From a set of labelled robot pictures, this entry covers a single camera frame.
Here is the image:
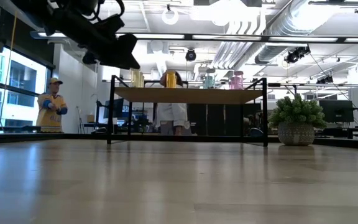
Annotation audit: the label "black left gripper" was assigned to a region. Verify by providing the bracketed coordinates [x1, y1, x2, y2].
[52, 0, 141, 70]

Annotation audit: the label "orange medicine bottle white cap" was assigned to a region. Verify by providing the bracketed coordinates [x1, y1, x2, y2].
[165, 70, 177, 89]

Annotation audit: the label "black ceiling spotlight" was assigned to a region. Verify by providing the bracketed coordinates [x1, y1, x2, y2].
[185, 48, 197, 62]
[81, 51, 98, 65]
[316, 74, 334, 85]
[284, 45, 311, 65]

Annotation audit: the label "round white pendant lamp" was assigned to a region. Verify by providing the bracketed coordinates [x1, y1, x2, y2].
[162, 4, 180, 26]

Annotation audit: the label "black computer monitor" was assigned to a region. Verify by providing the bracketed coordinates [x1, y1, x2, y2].
[318, 98, 354, 123]
[103, 98, 131, 119]

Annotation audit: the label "person in yellow jersey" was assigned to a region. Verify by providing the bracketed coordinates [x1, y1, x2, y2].
[35, 77, 69, 134]

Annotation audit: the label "long ceiling light bar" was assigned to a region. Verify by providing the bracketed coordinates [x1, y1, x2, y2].
[31, 30, 358, 44]

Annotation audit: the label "large window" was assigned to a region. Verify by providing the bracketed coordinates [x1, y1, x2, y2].
[0, 46, 55, 131]

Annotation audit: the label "black partition panels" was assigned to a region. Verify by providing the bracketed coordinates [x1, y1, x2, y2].
[186, 102, 262, 136]

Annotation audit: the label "black sofa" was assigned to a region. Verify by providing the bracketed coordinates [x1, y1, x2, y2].
[0, 125, 42, 134]

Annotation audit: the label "green plant in grey pot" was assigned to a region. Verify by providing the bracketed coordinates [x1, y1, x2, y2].
[267, 93, 328, 147]

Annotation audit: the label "wooden shelf black metal frame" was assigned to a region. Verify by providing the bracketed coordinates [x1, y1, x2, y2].
[106, 74, 269, 147]

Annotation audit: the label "yellow power cable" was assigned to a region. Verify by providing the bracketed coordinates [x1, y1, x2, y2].
[0, 11, 20, 134]

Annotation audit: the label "silver air duct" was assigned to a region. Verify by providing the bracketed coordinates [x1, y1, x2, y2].
[255, 0, 358, 65]

